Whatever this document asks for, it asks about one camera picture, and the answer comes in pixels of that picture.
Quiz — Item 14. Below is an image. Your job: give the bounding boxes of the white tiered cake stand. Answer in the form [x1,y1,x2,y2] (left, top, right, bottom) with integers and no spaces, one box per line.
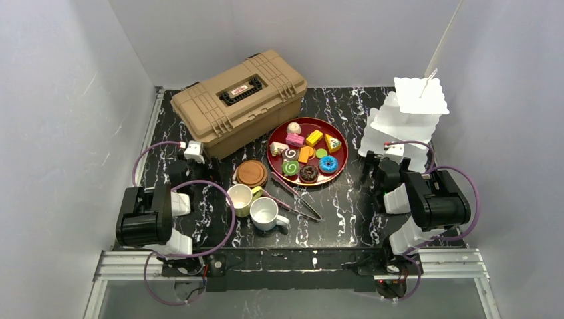
[358,69,450,173]

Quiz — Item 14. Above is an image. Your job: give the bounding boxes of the tan plastic toolbox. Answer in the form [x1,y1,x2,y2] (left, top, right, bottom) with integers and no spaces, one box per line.
[171,50,308,160]

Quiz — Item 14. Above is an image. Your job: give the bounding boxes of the red round tray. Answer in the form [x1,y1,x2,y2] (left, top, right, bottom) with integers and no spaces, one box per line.
[267,117,349,187]

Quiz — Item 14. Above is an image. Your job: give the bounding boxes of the pink handled metal tongs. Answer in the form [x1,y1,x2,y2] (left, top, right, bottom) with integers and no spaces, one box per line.
[263,172,321,222]

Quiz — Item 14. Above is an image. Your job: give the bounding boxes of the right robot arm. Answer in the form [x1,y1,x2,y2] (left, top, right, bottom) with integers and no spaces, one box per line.
[374,155,471,256]

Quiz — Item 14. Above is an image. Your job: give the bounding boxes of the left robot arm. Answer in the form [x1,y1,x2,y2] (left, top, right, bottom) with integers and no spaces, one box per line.
[115,154,206,257]

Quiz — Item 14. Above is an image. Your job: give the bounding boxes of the blue toy donut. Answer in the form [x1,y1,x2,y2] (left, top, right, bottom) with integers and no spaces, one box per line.
[318,155,339,174]

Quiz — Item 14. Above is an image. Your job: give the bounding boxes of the yellow triangle cake slice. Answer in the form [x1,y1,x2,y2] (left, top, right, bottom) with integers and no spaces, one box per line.
[325,134,342,154]

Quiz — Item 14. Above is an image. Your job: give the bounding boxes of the yellow green mug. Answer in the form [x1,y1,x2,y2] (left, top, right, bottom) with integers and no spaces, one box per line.
[227,184,263,218]

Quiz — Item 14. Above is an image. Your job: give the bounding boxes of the green toy macaron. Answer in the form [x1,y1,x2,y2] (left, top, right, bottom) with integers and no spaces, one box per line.
[315,148,328,159]

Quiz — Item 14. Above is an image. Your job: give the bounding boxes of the wooden coaster stack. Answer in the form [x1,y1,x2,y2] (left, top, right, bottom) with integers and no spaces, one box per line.
[234,160,268,188]

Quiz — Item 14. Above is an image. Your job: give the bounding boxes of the chocolate toy donut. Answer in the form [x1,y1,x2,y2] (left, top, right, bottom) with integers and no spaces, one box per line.
[299,165,319,184]

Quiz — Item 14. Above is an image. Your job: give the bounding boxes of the yellow toy cake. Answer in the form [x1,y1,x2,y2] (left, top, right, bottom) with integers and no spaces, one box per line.
[305,130,324,148]

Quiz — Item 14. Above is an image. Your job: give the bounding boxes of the orange toy cake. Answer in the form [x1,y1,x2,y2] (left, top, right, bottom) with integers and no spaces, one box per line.
[297,146,315,164]

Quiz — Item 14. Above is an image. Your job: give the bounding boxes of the white grey mug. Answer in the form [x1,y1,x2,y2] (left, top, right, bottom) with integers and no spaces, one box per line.
[250,197,290,231]

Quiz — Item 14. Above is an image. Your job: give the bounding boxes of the green swirl roll cake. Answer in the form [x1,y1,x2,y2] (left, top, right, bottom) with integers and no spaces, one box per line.
[281,160,300,177]

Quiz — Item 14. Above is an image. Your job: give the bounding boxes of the brown swirl roll cake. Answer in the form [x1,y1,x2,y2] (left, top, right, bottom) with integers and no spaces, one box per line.
[282,148,300,161]

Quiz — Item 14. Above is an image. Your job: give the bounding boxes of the pink toy cake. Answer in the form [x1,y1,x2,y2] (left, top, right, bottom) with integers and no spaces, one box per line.
[285,133,305,148]

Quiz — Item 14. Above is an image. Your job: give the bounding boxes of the white toy cake slice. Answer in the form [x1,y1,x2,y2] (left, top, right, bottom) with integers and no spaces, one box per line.
[269,142,289,156]

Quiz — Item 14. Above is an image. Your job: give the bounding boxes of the white round toy mochi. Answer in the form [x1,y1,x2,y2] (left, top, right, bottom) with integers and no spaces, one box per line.
[286,122,302,135]

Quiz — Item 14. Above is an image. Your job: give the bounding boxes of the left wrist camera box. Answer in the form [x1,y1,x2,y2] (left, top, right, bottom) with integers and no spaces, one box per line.
[183,140,205,164]

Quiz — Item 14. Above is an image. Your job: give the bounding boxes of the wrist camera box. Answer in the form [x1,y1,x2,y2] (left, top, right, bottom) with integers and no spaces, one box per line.
[183,140,205,164]
[383,142,404,163]

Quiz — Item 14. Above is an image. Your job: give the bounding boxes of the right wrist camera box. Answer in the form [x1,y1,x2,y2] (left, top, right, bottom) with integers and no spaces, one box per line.
[383,142,404,163]

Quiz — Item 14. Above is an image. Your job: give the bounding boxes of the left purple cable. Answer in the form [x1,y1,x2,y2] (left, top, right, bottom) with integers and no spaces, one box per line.
[132,140,237,307]

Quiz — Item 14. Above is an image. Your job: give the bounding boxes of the purple cable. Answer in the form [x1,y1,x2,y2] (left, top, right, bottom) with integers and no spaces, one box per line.
[132,140,237,307]
[383,140,480,302]

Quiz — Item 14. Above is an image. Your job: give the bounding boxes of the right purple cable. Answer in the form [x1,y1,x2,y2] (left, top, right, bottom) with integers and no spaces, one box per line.
[383,140,480,302]

